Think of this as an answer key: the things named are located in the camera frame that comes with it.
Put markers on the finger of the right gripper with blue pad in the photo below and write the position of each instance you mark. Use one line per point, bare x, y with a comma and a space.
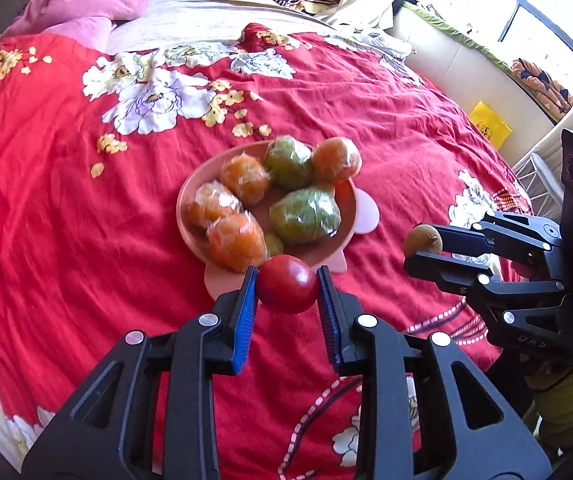
534, 243

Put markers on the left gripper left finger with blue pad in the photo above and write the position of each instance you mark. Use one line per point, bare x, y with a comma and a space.
213, 343

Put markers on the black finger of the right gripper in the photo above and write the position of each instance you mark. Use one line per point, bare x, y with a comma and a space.
456, 274

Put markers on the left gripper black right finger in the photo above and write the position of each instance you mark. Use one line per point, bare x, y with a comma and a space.
359, 344

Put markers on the small brown longan fruit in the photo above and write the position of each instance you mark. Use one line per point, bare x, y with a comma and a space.
274, 245
423, 238

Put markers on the red tomato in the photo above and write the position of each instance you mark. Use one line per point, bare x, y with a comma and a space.
287, 284

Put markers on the orange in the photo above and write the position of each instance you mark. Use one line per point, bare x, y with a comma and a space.
236, 242
336, 160
212, 201
247, 178

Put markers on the green fruit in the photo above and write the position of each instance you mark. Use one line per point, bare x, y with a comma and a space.
305, 216
290, 163

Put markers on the yellow paper bag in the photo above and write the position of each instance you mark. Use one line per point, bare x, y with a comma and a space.
490, 124

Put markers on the cream sofa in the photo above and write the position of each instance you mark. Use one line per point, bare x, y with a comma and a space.
470, 76

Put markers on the red floral bedspread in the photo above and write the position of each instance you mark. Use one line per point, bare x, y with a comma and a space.
94, 148

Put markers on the beige bed sheet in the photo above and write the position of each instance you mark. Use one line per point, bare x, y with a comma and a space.
165, 23

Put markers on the pink quilt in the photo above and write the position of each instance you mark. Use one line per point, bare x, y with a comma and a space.
90, 31

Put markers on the pink pillow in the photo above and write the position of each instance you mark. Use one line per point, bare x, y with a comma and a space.
58, 11

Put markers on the window frame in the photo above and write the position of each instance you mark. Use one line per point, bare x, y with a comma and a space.
546, 5

